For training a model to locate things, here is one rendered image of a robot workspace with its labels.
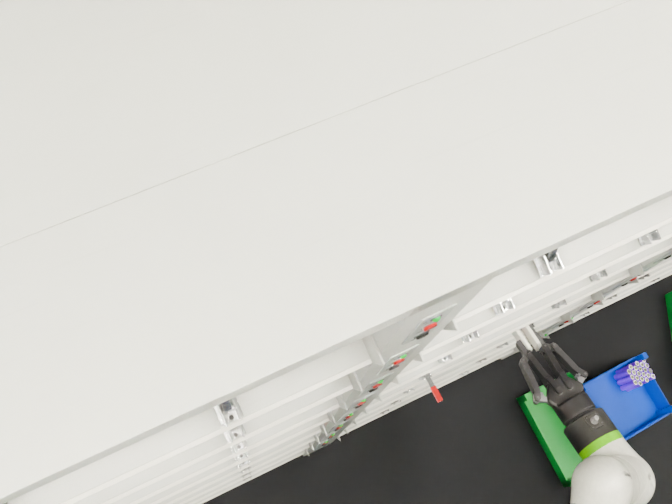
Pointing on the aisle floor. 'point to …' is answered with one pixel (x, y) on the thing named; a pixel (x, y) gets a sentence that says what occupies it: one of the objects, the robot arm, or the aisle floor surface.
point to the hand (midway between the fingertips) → (525, 337)
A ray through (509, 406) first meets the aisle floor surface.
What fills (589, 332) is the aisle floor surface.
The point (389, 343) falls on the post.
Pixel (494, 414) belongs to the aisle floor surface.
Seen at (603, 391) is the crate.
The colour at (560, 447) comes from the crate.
